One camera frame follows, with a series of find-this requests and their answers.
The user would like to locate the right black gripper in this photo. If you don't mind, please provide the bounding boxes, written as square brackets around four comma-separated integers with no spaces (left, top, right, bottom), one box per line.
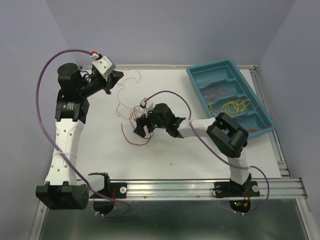
[133,105,168,137]

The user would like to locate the red yellow wires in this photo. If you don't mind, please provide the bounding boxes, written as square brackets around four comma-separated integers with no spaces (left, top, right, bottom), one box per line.
[115,68,151,121]

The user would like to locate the looped thin red wire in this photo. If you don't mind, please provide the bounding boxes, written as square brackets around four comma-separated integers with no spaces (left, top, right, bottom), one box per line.
[201,79,231,102]

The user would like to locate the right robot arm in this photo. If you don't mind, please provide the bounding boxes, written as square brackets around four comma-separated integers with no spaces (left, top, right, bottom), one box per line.
[133,103,252,195]

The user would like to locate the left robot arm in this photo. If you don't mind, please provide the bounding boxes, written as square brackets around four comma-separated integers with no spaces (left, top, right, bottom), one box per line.
[35,63,124,210]

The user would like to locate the teal plastic tray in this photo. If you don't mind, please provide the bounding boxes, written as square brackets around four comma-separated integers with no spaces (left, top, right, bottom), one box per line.
[186,59,276,138]

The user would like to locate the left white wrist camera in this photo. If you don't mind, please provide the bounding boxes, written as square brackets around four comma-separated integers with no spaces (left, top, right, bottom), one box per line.
[90,51,116,78]

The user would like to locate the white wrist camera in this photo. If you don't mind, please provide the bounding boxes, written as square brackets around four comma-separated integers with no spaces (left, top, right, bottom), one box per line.
[140,98,154,117]
[90,51,116,78]

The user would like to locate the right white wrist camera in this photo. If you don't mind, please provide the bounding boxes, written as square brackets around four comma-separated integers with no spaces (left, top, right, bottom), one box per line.
[140,98,154,117]

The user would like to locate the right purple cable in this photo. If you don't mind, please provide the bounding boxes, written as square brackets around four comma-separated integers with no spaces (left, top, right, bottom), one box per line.
[144,90,270,217]

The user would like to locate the purple cable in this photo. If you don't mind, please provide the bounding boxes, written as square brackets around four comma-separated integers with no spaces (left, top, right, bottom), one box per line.
[144,90,270,217]
[36,48,132,218]

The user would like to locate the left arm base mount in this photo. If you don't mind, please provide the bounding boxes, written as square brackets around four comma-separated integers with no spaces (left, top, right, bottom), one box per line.
[88,172,127,199]

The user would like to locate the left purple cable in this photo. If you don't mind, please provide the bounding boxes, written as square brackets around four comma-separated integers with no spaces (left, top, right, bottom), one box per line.
[36,48,132,218]

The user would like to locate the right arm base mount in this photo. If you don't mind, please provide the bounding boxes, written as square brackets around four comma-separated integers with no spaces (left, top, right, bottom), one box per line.
[211,178,260,199]

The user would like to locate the aluminium rail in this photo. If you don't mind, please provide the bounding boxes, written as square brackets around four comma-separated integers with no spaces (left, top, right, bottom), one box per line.
[39,177,307,201]

